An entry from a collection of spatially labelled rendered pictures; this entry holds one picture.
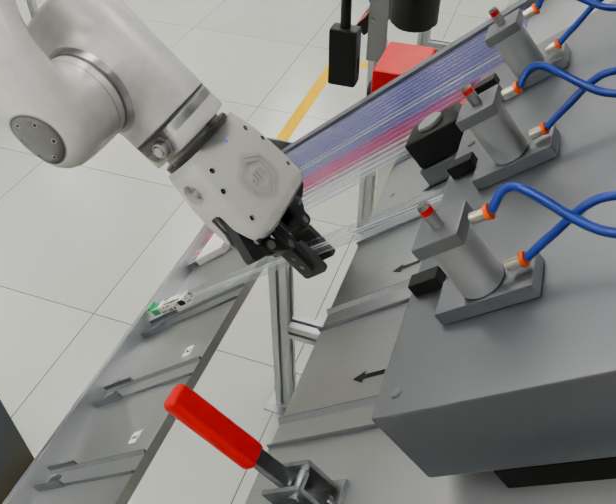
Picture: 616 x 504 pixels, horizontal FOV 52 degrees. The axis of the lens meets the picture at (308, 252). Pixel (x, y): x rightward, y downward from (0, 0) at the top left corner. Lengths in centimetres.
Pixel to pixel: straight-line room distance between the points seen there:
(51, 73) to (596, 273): 39
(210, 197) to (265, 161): 7
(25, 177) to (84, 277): 61
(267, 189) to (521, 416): 38
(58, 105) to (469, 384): 36
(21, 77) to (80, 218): 175
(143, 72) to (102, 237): 161
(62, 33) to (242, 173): 18
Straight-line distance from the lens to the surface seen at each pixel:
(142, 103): 56
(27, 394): 180
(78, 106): 52
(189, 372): 66
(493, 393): 26
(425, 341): 31
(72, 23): 57
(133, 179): 237
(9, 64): 51
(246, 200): 57
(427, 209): 28
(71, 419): 80
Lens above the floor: 137
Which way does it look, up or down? 43 degrees down
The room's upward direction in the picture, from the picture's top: straight up
